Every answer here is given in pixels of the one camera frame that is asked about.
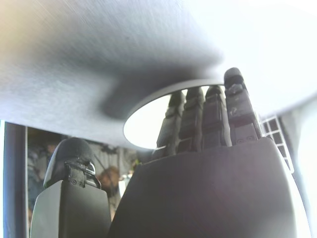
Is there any white round plate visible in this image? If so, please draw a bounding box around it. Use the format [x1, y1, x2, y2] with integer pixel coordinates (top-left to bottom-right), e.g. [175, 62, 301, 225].
[123, 78, 227, 151]

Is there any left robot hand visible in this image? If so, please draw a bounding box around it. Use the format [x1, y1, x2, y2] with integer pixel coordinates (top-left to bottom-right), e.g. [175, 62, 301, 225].
[29, 67, 313, 238]

